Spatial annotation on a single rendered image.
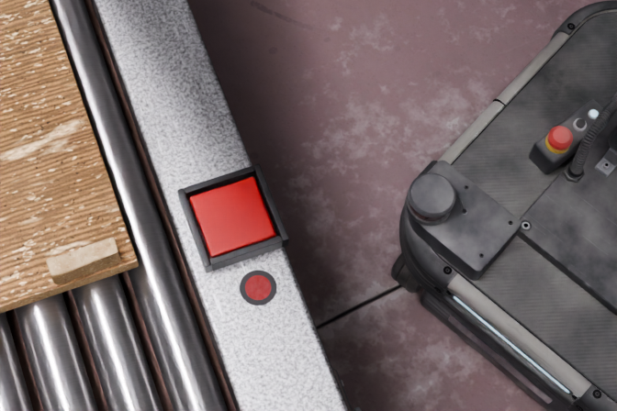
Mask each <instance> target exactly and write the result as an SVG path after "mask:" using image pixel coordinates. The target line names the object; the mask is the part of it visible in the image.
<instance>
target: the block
mask: <svg viewBox="0 0 617 411"><path fill-rule="evenodd" d="M120 262H121V259H120V256H119V253H118V245H117V242H116V239H115V238H109V239H104V240H101V241H98V242H96V243H93V244H90V245H87V246H85V247H82V248H80V249H79V250H75V251H72V252H69V253H66V254H63V255H60V256H56V257H51V258H48V259H47V260H46V263H47V266H48V269H49V272H50V276H51V279H52V280H53V281H54V283H56V284H60V283H65V282H68V281H71V280H72V279H75V278H78V277H80V276H83V275H86V274H89V273H93V272H99V271H101V270H104V269H105V268H108V267H110V266H113V265H115V264H117V263H120Z"/></svg>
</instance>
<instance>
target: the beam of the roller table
mask: <svg viewBox="0 0 617 411"><path fill-rule="evenodd" d="M91 3H92V5H93V8H94V10H95V15H96V17H97V20H98V23H99V26H100V28H101V31H102V33H103V36H104V39H105V42H106V45H107V48H108V51H109V54H110V57H111V60H112V61H113V64H114V67H115V70H116V73H117V76H118V79H119V82H120V85H121V88H122V91H123V93H124V95H125V98H126V101H127V104H128V106H129V111H130V113H131V116H132V119H133V121H134V124H135V127H136V129H137V132H138V134H139V137H140V142H141V145H142V147H143V149H144V152H145V155H146V158H147V161H148V163H149V165H150V168H151V173H152V176H153V178H154V181H155V183H156V186H157V189H158V192H159V194H160V197H161V199H162V202H163V207H164V209H165V212H166V215H167V217H168V220H169V222H170V225H171V228H172V231H173V233H174V237H175V240H176V243H177V246H178V249H179V250H180V253H181V256H182V259H183V262H184V265H185V268H186V271H187V274H188V277H189V280H190V282H191V284H192V287H193V290H194V293H195V295H196V300H197V302H198V305H199V308H200V310H201V313H202V316H203V318H204V321H205V324H206V326H207V329H208V334H209V336H210V338H211V341H212V344H213V347H214V350H215V352H216V354H217V357H218V360H219V365H220V367H221V370H222V372H223V375H224V378H225V381H226V383H227V386H228V388H229V391H230V396H231V398H232V401H233V404H234V406H235V409H236V411H349V409H348V406H347V404H346V402H345V400H344V397H343V395H342V391H341V388H340V386H339V384H338V381H337V379H336V376H335V374H334V371H333V369H332V367H331V363H330V360H329V358H328V355H327V353H326V350H325V349H324V346H323V344H322V341H321V339H320V334H319V332H318V330H317V328H316V325H315V323H314V320H313V318H312V315H311V313H310V311H309V307H308V304H307V302H306V299H305V297H304V295H303V293H302V290H301V287H300V285H299V282H298V280H297V277H296V274H295V272H294V269H293V267H292V264H291V261H290V259H289V257H288V255H287V252H286V248H285V247H282V248H281V249H278V250H273V251H270V252H267V253H265V254H262V255H259V256H256V257H253V258H250V259H248V260H245V261H240V262H237V263H234V264H232V265H230V266H227V267H224V268H221V269H218V270H215V271H212V272H208V273H205V270H204V267H203V264H202V262H201V260H200V257H199V254H198V252H197V249H196V244H195V242H194V240H193V237H192V234H191V231H190V229H189V226H188V224H187V221H186V218H185V214H184V211H183V208H182V207H181V204H180V201H179V198H178V193H177V190H179V189H182V188H185V187H187V186H190V185H193V184H196V183H201V182H204V181H207V180H210V179H213V178H216V177H219V176H221V175H224V174H227V173H230V172H236V171H238V170H241V169H244V168H247V167H250V166H252V162H251V159H250V157H249V154H248V152H247V150H246V148H245V145H244V143H243V140H242V137H241V133H240V131H239V129H238V127H237V124H236V122H235V119H234V117H233V114H232V112H231V110H230V106H229V103H228V101H227V98H226V96H225V94H224V92H223V89H222V86H221V84H220V81H219V78H218V76H217V73H216V71H215V68H214V66H213V63H212V60H211V59H210V56H209V54H208V50H207V47H206V45H205V42H204V40H203V38H202V35H201V33H200V30H199V28H198V25H197V23H196V20H195V17H194V14H193V12H192V9H191V7H190V5H189V3H188V0H91ZM255 270H261V271H265V272H268V273H270V274H271V275H272V276H273V277H274V278H275V281H276V287H277V289H276V294H275V297H274V298H273V300H272V301H270V302H269V303H268V304H265V305H251V304H249V303H247V302H246V301H245V300H244V299H243V298H242V297H241V293H240V283H241V279H242V278H243V276H244V275H245V274H247V273H248V272H251V271H255Z"/></svg>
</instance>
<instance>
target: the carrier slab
mask: <svg viewBox="0 0 617 411"><path fill-rule="evenodd" d="M109 238H115V239H116V242H117V245H118V253H119V256H120V259H121V262H120V263H117V264H115V265H113V266H110V267H108V268H105V269H104V270H101V271H99V272H93V273H89V274H86V275H83V276H80V277H78V278H75V279H72V280H71V281H68V282H65V283H60V284H56V283H54V281H53V280H52V279H51V276H50V272H49V269H48V266H47V263H46V260H47V259H48V258H51V257H56V256H60V255H63V254H66V253H69V252H72V251H75V250H79V249H80V248H82V247H85V246H87V245H90V244H93V243H96V242H98V241H101V240H104V239H109ZM138 266H139V263H138V259H137V257H136V254H135V251H134V249H133V246H132V243H131V240H130V237H129V233H128V230H127V227H126V224H125V222H124V219H123V216H122V214H121V211H120V208H119V205H118V200H117V198H116V195H115V192H114V190H113V187H112V184H111V182H110V179H109V176H108V173H107V168H106V165H105V163H104V160H103V158H102V155H101V152H100V149H99V147H98V144H97V141H96V138H95V133H94V131H93V128H92V126H91V123H90V120H89V117H88V115H87V112H86V109H85V106H84V101H83V98H82V96H81V94H80V91H79V88H78V85H77V82H76V80H75V77H74V74H73V69H72V66H71V64H70V61H69V59H68V56H67V53H66V50H65V48H64V45H63V42H62V37H61V34H60V31H59V29H58V27H57V24H56V21H55V18H54V15H53V13H52V10H51V7H50V2H49V0H0V314H1V313H4V312H6V311H9V310H12V309H15V308H18V307H21V306H23V305H27V304H30V303H33V302H36V301H39V300H41V299H44V298H47V297H50V296H53V295H56V294H60V293H63V292H66V291H69V290H72V289H74V288H77V287H80V286H83V285H86V284H89V283H92V282H95V281H98V280H101V279H104V278H107V277H109V276H112V275H115V274H118V273H121V272H125V271H128V270H131V269H134V268H137V267H138Z"/></svg>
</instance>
